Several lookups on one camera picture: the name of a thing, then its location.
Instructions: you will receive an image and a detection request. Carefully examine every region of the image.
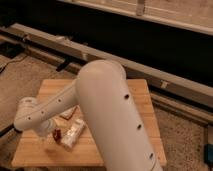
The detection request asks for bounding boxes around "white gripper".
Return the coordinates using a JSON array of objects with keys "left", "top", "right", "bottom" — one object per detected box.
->
[{"left": 33, "top": 119, "right": 56, "bottom": 137}]

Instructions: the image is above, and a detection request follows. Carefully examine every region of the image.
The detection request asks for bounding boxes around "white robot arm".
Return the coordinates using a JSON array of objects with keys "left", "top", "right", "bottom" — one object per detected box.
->
[{"left": 14, "top": 60, "right": 163, "bottom": 171}]

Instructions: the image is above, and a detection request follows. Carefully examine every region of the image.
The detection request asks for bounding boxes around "white sponge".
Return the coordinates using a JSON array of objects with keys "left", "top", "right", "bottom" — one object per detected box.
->
[{"left": 60, "top": 107, "right": 77, "bottom": 120}]

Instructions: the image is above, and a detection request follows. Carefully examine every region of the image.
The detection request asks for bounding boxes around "wooden table board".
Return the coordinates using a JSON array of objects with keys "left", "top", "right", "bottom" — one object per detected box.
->
[{"left": 12, "top": 79, "right": 167, "bottom": 167}]

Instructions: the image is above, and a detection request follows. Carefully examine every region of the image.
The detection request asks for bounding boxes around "white tube bottle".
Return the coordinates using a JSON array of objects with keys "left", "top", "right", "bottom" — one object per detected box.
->
[{"left": 61, "top": 118, "right": 86, "bottom": 149}]

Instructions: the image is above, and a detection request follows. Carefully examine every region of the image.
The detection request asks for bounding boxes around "black cable on floor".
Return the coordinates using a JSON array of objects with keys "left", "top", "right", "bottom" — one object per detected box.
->
[{"left": 0, "top": 53, "right": 29, "bottom": 75}]

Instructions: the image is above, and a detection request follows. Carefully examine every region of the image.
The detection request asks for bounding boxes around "long metal rail beam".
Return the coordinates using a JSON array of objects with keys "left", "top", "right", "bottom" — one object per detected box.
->
[{"left": 0, "top": 24, "right": 213, "bottom": 109}]

